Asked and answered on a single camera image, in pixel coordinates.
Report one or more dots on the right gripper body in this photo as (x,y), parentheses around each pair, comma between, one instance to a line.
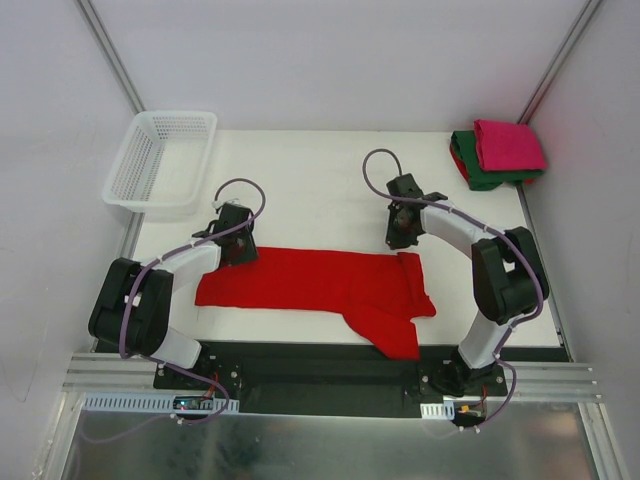
(400,232)

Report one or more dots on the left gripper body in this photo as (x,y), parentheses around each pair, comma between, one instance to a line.
(240,248)

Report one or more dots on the red t-shirt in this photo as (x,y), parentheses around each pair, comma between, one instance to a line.
(459,164)
(378,295)

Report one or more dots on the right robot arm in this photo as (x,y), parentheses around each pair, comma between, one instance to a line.
(508,279)

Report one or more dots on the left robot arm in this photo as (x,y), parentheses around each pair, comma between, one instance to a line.
(133,307)

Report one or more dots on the red folded t-shirt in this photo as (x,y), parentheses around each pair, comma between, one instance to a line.
(459,164)

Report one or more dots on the green folded t-shirt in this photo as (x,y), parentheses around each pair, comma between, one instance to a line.
(464,143)

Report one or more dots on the white plastic basket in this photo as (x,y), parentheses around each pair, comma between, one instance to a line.
(162,162)

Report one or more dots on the pink folded t-shirt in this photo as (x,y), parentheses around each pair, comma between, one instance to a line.
(502,146)

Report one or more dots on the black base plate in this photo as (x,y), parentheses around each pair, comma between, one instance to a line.
(325,379)

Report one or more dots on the left cable duct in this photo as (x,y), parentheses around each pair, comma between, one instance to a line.
(158,403)

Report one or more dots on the cable duct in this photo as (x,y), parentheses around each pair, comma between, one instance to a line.
(158,403)
(438,411)

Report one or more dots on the right cable duct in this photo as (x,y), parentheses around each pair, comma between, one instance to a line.
(438,411)

